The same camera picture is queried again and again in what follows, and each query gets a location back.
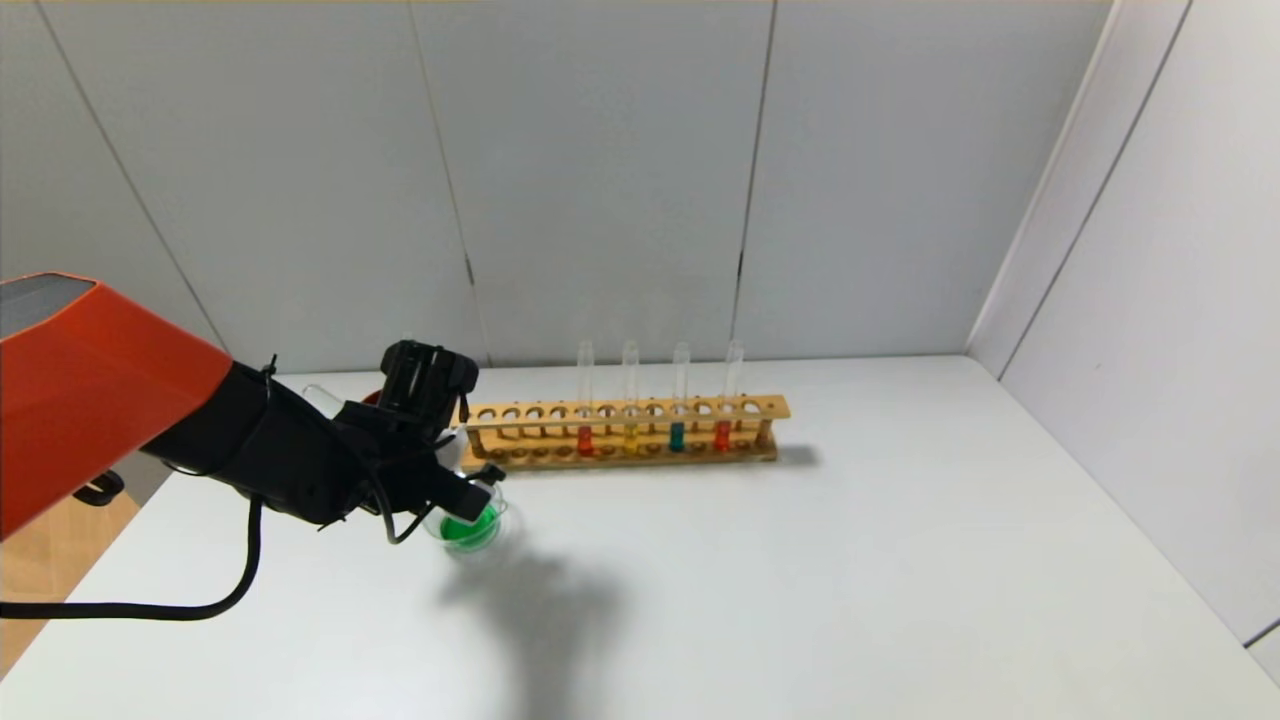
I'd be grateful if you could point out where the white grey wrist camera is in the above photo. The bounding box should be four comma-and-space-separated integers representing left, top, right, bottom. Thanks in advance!
445, 430, 507, 501

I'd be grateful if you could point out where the wooden test tube rack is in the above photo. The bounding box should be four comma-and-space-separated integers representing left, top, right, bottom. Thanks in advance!
462, 395, 791, 473

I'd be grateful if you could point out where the clear glass petri dish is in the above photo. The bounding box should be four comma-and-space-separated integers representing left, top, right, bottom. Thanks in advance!
421, 480, 526, 568

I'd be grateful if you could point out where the thin black camera cable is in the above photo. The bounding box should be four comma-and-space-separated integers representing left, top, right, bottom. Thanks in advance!
380, 470, 446, 546

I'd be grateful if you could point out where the red pigment glass test tube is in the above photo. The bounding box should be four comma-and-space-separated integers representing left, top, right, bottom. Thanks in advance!
712, 340, 743, 453
577, 341, 596, 458

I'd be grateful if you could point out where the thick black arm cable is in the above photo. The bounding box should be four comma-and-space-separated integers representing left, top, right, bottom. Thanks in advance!
0, 495, 263, 621

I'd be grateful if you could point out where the blue pigment glass test tube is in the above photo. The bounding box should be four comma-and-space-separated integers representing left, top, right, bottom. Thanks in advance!
669, 342, 690, 454
300, 383, 351, 421

